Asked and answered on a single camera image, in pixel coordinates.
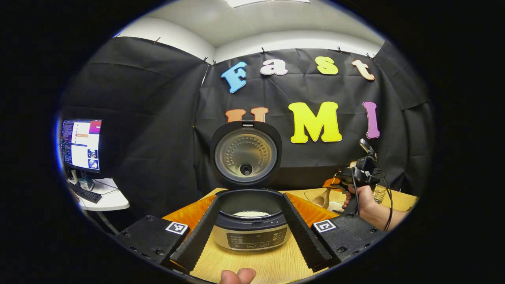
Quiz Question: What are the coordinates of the white side table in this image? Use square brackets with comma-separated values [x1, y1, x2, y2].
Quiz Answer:
[67, 177, 130, 233]

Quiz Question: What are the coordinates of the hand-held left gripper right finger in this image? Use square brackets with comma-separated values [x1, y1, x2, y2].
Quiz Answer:
[282, 192, 385, 273]

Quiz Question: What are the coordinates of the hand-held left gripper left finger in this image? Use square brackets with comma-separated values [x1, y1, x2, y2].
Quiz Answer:
[114, 194, 221, 273]

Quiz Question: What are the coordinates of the ceiling light panel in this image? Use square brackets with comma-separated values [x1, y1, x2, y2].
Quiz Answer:
[225, 0, 310, 8]

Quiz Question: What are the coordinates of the black backdrop cloth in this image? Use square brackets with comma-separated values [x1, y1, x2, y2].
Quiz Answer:
[59, 36, 434, 221]

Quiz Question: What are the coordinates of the black keyboard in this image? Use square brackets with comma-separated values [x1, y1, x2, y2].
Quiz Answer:
[69, 182, 102, 204]

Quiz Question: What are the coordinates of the black silver rice cooker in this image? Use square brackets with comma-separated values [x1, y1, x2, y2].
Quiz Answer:
[210, 121, 292, 252]

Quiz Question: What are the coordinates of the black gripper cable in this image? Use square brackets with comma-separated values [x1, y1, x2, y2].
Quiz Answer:
[350, 168, 394, 232]

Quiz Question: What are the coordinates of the wooden spoon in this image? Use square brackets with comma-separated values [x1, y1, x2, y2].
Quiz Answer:
[310, 187, 332, 209]

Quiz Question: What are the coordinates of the computer monitor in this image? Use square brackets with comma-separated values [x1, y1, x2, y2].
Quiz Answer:
[60, 119, 102, 174]

